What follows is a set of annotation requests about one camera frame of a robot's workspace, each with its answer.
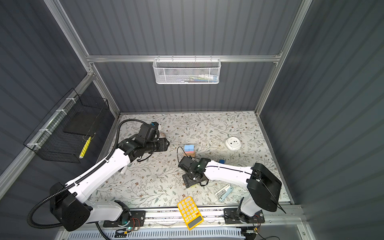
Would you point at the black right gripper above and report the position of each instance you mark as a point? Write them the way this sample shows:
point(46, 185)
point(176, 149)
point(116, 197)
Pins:
point(187, 180)

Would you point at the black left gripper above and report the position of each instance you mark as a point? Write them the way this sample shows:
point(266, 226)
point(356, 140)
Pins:
point(163, 145)

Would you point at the wooden block with holes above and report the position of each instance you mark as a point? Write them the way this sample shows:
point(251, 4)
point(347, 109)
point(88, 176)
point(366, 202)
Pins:
point(190, 155)

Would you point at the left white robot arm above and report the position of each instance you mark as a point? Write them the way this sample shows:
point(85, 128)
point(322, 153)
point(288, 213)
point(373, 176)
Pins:
point(71, 206)

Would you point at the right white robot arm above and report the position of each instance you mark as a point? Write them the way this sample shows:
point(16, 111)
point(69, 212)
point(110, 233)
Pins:
point(263, 186)

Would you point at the white light-blue stapler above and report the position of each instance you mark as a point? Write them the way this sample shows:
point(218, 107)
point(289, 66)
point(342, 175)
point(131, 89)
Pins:
point(223, 193)

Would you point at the yellow calculator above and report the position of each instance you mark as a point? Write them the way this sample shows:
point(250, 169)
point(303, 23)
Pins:
point(190, 213)

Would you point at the small white plastic clip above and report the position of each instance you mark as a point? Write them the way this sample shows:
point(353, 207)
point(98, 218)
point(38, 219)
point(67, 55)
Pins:
point(123, 170)

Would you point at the white round device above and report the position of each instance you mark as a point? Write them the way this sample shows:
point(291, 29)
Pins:
point(233, 143)

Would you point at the pens in white basket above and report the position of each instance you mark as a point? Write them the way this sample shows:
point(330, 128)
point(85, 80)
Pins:
point(199, 79)

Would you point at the yellow marker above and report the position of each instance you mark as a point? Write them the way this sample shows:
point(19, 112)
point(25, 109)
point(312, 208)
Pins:
point(85, 148)

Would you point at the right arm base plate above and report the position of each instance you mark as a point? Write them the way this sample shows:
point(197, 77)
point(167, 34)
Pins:
point(235, 216)

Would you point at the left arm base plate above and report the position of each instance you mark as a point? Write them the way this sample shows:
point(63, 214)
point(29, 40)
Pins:
point(133, 219)

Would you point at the white wire basket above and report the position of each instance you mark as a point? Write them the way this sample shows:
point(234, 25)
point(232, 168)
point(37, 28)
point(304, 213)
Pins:
point(167, 73)

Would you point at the black wire basket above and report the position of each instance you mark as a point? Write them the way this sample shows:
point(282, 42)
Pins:
point(62, 137)

